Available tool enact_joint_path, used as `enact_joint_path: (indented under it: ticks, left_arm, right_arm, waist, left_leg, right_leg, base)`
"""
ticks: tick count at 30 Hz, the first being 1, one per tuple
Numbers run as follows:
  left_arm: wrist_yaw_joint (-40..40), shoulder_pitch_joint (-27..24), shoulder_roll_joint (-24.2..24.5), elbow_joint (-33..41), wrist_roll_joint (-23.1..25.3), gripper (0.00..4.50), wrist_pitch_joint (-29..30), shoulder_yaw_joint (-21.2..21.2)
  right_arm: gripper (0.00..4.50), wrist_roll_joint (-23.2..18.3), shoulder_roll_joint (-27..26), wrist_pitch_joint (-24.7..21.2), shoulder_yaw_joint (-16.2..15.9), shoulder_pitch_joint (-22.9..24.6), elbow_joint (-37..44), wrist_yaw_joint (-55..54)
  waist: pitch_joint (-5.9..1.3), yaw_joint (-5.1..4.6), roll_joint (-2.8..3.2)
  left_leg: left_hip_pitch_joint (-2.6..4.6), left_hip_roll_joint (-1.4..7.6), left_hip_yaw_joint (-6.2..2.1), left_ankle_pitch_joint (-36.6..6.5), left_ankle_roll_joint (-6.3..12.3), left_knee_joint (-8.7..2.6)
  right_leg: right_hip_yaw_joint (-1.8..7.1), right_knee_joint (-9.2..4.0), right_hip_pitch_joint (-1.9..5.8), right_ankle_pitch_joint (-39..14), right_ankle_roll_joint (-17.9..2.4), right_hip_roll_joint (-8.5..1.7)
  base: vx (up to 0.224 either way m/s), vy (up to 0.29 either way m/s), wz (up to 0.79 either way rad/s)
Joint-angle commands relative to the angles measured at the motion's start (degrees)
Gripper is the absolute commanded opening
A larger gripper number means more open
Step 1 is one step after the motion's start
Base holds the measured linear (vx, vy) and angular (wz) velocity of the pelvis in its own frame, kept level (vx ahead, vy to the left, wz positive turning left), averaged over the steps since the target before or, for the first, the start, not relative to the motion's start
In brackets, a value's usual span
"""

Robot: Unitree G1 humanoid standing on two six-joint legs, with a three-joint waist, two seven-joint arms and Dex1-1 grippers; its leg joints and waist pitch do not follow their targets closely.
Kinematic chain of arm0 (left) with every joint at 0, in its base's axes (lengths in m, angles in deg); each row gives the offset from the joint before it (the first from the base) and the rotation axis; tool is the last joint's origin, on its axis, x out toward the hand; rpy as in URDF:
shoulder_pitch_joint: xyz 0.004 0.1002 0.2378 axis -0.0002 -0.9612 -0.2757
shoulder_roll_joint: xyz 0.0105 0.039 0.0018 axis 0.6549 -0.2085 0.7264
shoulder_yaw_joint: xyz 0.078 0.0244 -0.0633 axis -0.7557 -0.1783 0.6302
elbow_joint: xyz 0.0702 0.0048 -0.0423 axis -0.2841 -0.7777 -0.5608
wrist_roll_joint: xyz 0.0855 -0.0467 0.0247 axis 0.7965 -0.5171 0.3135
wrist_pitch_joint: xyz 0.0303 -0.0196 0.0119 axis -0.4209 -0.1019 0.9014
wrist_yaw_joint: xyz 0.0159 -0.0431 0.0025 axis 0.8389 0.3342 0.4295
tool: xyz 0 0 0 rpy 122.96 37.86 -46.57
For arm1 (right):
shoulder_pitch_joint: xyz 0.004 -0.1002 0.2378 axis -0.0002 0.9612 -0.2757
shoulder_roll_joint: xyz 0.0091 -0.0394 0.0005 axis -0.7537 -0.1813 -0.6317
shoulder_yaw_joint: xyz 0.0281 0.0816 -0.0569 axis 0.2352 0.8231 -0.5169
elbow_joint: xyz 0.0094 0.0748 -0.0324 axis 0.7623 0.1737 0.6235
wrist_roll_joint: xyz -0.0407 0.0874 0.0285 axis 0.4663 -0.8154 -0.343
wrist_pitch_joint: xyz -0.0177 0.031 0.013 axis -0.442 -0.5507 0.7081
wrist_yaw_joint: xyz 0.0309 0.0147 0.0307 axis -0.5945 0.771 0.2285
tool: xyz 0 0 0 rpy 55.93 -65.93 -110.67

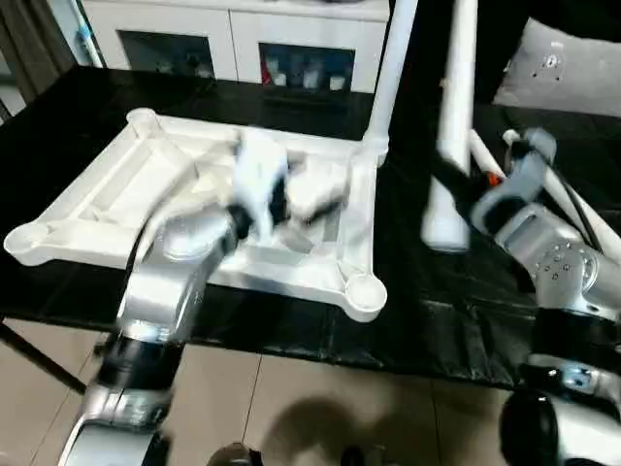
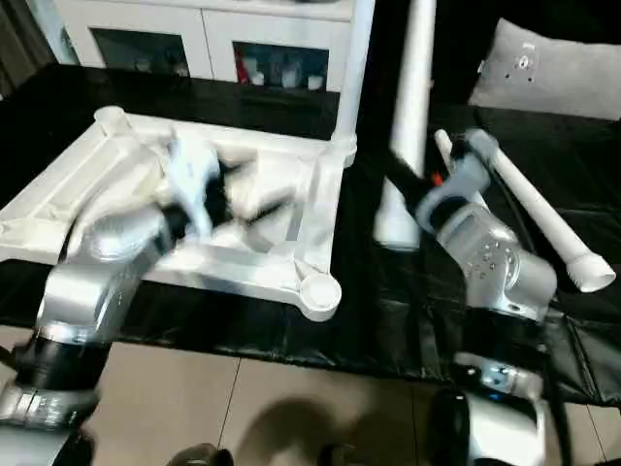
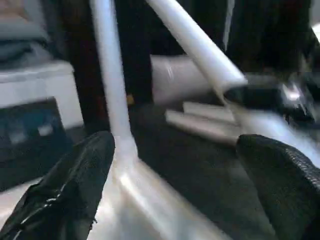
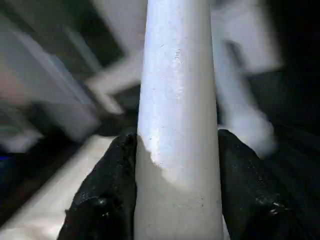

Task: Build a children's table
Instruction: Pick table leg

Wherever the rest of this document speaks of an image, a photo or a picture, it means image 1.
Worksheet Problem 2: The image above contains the black stand leg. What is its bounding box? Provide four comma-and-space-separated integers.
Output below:
0, 325, 88, 394

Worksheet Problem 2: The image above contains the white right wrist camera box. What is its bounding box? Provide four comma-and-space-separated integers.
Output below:
498, 129, 561, 213

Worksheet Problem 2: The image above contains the light grey cushion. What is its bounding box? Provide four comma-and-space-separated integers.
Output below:
492, 17, 621, 113

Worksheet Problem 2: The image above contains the black cabinet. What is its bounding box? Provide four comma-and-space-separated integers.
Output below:
388, 0, 621, 108

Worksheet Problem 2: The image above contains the grey curtain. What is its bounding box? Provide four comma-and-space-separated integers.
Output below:
0, 0, 93, 103

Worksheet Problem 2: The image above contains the white plastic table top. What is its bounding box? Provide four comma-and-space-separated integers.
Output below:
2, 107, 390, 324

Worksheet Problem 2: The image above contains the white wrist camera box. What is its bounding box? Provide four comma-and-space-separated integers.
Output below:
226, 129, 294, 234
498, 129, 561, 213

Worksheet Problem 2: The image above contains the white glass-door cabinet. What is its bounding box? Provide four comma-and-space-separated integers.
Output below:
78, 0, 394, 95

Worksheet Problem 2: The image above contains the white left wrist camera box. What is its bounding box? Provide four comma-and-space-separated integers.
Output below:
226, 129, 294, 234

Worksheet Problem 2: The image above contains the black work mat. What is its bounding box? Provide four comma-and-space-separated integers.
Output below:
0, 66, 621, 391

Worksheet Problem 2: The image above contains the white plastic table leg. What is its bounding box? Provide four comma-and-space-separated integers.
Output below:
361, 0, 420, 164
419, 0, 479, 255
469, 129, 507, 185
502, 129, 621, 263

